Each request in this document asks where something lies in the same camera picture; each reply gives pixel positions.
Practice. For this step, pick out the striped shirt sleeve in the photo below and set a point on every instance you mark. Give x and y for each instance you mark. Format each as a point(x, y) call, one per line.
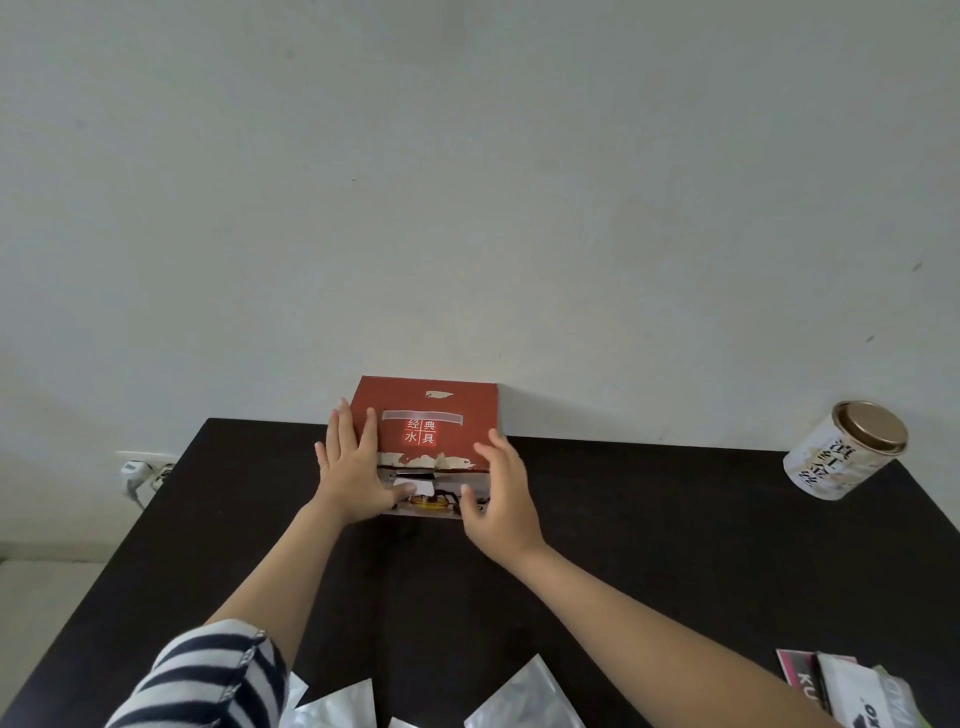
point(195, 682)

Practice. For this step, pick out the person's right hand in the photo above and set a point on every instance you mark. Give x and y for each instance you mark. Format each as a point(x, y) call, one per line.
point(506, 517)

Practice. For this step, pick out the pink packet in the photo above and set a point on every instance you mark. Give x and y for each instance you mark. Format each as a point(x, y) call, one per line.
point(795, 667)

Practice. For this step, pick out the red cardboard tea set box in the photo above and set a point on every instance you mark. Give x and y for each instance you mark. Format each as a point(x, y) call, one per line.
point(450, 405)

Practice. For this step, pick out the dark wooden table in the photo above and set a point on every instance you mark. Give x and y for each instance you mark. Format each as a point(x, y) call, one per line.
point(675, 540)

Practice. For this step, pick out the person's left hand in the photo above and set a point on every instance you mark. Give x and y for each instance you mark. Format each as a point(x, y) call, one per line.
point(352, 480)

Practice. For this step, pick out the white tea tin gold lid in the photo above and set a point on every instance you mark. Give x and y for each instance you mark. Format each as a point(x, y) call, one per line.
point(825, 465)

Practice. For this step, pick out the white packet black logo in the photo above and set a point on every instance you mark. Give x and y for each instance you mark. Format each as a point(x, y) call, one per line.
point(847, 690)

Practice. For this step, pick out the white power plug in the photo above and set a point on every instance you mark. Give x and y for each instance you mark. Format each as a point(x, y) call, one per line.
point(135, 474)

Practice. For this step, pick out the person's right forearm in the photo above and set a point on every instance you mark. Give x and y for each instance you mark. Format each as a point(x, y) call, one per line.
point(660, 660)

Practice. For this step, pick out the group of silver foil pouches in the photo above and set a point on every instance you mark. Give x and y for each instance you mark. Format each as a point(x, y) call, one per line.
point(525, 697)

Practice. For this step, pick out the white wall socket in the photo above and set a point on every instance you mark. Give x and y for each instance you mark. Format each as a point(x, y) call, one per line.
point(150, 456)

